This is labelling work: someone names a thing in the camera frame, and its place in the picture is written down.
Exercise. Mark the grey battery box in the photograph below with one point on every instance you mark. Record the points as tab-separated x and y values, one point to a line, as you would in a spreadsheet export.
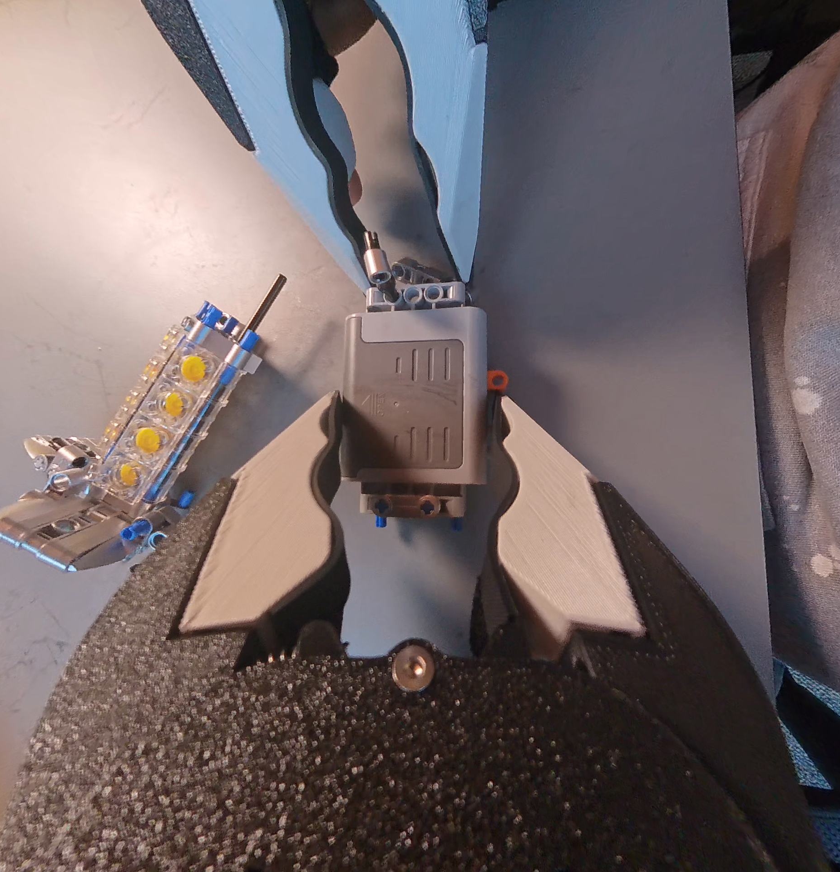
413	395

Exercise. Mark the black long connector pin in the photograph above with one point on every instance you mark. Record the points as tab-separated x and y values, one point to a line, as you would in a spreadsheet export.
382	277

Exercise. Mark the toy engine model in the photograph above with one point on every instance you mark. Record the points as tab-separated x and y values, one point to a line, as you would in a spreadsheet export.
161	409

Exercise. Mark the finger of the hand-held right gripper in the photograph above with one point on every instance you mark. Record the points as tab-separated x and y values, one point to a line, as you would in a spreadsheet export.
270	96
454	109

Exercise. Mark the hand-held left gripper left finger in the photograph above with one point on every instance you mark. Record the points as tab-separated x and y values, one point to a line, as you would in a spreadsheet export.
264	545

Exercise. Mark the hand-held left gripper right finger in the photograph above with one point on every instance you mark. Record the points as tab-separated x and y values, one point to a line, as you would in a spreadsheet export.
563	545

